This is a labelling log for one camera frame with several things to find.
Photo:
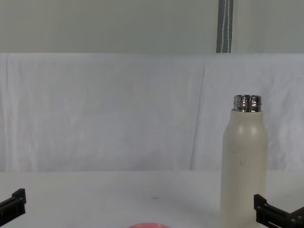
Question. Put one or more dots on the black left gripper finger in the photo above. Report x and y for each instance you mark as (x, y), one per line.
(17, 202)

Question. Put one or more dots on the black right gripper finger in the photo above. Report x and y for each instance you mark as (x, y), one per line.
(263, 210)

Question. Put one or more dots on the cream vacuum bottle steel neck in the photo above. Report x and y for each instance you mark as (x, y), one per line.
(243, 166)

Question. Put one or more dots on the white table cloth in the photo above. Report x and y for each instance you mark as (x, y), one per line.
(118, 197)

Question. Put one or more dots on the pink cup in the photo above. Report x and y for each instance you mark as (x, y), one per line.
(149, 225)

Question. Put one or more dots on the white wrinkled curtain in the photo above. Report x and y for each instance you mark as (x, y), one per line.
(107, 114)

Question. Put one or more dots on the pale plain curtain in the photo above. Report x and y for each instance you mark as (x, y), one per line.
(107, 23)
(268, 23)

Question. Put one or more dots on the grey striped post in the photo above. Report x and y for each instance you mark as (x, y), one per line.
(224, 26)

